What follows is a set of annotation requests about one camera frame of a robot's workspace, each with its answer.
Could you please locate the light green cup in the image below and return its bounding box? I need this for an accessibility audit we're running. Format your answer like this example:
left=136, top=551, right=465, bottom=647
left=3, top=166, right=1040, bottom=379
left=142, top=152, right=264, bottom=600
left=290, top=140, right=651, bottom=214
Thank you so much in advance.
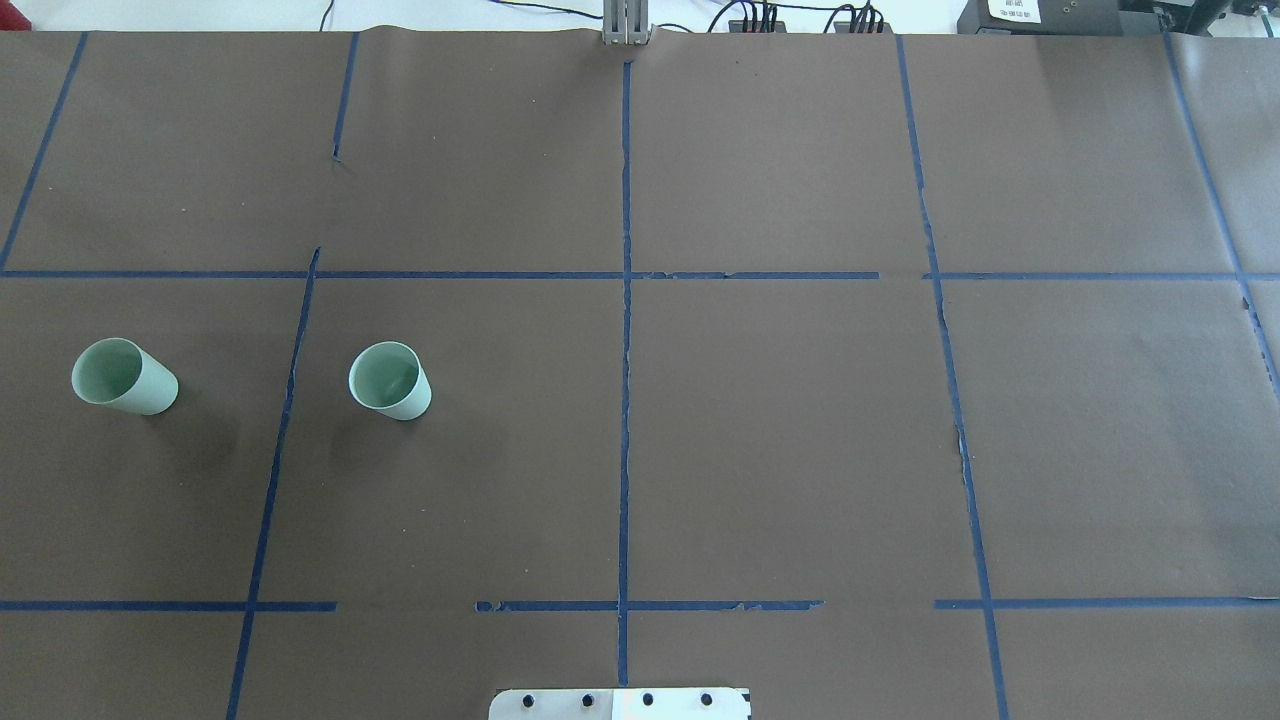
left=348, top=341, right=433, bottom=421
left=70, top=337, right=179, bottom=416

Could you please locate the brown paper table cover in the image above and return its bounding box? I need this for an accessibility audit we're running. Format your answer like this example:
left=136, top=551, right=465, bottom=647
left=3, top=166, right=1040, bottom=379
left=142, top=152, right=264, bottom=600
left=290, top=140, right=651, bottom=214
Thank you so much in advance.
left=3, top=27, right=1277, bottom=719

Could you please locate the black power strip left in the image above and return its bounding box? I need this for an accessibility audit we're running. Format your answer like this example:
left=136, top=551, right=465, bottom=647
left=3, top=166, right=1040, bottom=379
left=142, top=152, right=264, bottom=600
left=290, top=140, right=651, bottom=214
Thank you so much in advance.
left=727, top=12, right=787, bottom=35

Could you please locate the black power strip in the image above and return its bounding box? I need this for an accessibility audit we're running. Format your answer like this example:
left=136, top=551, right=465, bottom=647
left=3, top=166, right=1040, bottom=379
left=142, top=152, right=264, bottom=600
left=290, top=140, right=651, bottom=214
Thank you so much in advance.
left=727, top=12, right=787, bottom=35
left=829, top=9, right=892, bottom=35

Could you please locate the black power strip right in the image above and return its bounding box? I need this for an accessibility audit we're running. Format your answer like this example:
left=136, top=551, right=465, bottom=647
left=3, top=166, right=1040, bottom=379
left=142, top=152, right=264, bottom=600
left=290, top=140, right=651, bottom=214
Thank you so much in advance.
left=829, top=9, right=892, bottom=35

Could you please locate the black equipment box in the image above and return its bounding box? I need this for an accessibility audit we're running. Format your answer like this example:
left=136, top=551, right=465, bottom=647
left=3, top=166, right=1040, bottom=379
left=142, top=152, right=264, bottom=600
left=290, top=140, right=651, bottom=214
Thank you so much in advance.
left=955, top=1, right=1176, bottom=37

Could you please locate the aluminium frame post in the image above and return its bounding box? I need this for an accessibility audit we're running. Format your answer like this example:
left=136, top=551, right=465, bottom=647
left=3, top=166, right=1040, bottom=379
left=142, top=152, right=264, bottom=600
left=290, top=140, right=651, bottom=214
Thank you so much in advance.
left=602, top=0, right=653, bottom=46

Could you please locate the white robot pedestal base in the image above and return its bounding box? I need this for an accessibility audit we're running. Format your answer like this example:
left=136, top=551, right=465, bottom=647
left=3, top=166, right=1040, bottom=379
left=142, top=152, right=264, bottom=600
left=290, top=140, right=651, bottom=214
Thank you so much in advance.
left=488, top=687, right=753, bottom=719

